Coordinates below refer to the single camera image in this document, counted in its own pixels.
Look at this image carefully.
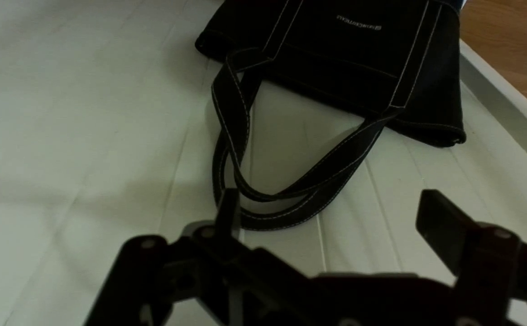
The black tote bag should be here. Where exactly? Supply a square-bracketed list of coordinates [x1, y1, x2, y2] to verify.
[196, 0, 465, 231]

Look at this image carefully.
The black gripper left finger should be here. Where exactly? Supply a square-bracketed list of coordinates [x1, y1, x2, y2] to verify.
[85, 191, 311, 326]

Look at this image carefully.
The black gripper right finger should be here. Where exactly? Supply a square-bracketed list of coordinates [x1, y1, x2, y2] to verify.
[417, 189, 527, 326]

